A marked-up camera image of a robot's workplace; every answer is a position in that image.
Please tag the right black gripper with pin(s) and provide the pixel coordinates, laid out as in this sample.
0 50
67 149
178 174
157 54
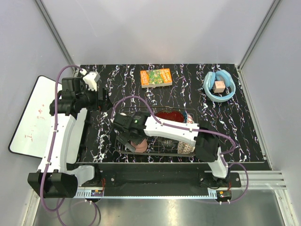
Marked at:
124 137

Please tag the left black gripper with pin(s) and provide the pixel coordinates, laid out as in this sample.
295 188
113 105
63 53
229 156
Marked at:
103 105

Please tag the pink plastic cup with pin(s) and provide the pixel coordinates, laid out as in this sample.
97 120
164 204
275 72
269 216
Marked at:
140 148

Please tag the black wire dish rack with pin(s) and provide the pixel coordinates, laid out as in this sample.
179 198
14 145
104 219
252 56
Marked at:
160 146

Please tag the clear glass bowl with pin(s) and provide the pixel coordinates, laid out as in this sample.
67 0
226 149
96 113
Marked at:
167 143

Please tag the red floral plate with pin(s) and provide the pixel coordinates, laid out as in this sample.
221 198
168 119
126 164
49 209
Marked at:
171 115

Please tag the brown patterned ceramic bowl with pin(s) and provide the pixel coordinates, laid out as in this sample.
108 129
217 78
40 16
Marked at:
184 148

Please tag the blue patterned ceramic bowl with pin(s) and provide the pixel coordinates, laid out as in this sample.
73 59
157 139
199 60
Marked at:
188 118

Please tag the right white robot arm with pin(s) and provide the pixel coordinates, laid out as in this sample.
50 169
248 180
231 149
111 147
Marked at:
206 142

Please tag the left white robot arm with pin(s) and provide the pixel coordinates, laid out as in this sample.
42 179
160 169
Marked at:
53 179

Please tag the orange green book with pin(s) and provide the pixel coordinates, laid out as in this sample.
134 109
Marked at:
156 78

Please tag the white board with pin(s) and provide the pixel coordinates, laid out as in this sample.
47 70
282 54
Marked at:
32 131

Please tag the pink dice cube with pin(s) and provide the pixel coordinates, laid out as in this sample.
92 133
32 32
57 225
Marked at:
219 87

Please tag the light blue headphones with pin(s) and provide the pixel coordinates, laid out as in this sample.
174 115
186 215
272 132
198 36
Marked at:
221 75

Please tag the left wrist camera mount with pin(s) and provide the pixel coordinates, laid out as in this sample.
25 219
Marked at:
91 80

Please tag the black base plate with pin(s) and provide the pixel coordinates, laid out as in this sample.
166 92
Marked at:
158 179

